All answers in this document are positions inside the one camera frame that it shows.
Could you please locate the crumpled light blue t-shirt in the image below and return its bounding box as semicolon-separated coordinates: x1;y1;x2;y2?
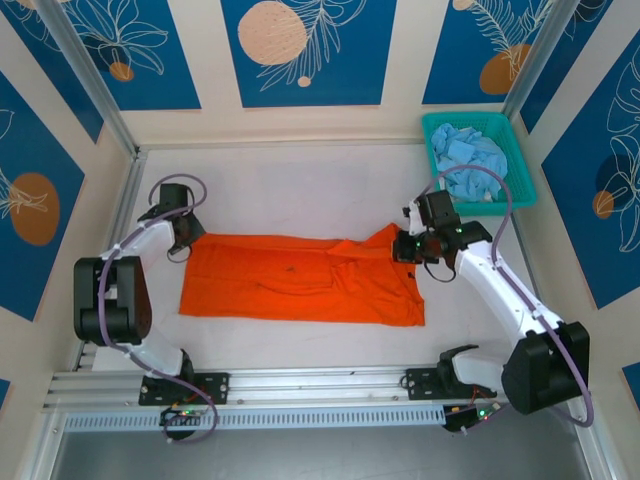
430;122;510;204

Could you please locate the orange t-shirt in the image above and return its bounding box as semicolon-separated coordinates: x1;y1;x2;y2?
178;223;427;328

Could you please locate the teal plastic basket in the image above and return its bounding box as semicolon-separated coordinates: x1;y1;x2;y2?
421;111;540;218

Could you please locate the grey slotted cable duct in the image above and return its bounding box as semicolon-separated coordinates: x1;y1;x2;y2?
63;405;446;432

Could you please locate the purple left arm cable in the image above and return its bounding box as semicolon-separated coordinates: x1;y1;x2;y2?
98;173;221;445

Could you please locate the blue floral wall panel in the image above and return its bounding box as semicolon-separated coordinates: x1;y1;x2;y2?
0;69;86;322
519;0;640;135
422;0;554;106
0;0;106;146
220;0;399;109
541;42;640;310
52;0;202;112

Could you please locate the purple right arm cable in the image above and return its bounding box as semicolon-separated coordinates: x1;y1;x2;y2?
412;164;596;435

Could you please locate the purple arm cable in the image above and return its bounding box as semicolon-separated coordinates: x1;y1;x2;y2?
98;173;221;445
412;164;596;435

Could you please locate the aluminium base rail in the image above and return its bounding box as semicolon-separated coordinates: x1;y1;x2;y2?
42;360;594;409

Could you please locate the aluminium corner post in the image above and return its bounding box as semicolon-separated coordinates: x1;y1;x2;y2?
501;0;587;121
35;0;147;162

